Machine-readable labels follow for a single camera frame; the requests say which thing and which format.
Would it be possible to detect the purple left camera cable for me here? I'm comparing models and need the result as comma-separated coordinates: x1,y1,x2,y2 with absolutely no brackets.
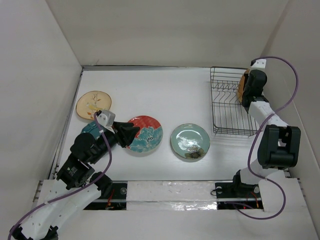
7,113,113,240

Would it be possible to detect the light green plate with flower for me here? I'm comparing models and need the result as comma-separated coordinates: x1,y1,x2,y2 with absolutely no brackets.
170,123,211,162

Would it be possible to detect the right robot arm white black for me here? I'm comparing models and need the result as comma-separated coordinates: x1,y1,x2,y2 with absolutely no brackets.
231,69,301,197

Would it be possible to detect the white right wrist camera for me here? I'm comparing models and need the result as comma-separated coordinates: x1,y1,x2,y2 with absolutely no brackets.
250,58,267,69

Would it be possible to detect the black wire dish rack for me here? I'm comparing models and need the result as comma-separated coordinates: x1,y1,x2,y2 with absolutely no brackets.
210,66,259,137

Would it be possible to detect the red plate with teal flower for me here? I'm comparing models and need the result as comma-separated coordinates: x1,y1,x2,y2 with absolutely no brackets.
126,115,164,157

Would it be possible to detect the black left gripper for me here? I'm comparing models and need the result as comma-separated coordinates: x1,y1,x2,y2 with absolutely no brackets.
90,120,140,163

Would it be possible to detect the white foam front bar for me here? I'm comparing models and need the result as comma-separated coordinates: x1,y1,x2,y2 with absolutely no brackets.
126,181,218,211

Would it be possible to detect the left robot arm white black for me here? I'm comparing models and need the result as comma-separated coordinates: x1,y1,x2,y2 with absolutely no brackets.
8,121,140,240

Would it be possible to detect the dark teal scalloped plate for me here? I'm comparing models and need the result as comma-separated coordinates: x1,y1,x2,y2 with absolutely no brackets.
80,121,105,139

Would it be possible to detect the purple camera cable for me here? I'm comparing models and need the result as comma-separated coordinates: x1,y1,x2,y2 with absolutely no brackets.
234,56,300,221
7,113,113,240

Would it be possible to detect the orange woven plate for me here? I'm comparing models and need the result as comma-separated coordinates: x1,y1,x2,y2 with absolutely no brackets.
237,69,250,103

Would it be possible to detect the beige plate with bird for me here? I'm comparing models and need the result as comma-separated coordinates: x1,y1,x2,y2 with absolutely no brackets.
75,91,112,120

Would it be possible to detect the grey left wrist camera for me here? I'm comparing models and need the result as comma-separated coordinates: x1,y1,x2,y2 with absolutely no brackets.
95,110,116,128

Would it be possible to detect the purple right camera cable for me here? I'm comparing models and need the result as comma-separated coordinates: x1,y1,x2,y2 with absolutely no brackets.
234,56,300,221

